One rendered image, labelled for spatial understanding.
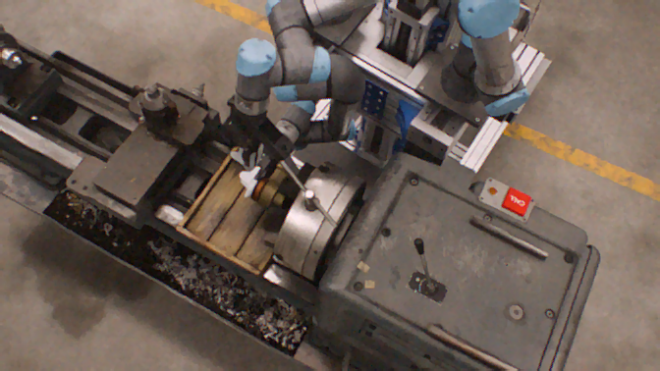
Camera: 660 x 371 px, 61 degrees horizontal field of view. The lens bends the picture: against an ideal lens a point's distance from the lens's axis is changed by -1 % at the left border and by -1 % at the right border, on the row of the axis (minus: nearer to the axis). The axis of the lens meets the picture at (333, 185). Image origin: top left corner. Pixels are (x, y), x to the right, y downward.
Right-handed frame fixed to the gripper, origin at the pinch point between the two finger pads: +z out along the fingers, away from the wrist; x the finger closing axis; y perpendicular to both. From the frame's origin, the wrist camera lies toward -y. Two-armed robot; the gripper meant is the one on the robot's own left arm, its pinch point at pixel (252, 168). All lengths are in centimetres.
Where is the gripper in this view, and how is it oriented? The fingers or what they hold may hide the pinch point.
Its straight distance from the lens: 138.3
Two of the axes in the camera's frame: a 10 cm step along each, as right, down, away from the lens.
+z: -1.8, 6.2, 7.6
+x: -4.4, 6.4, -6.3
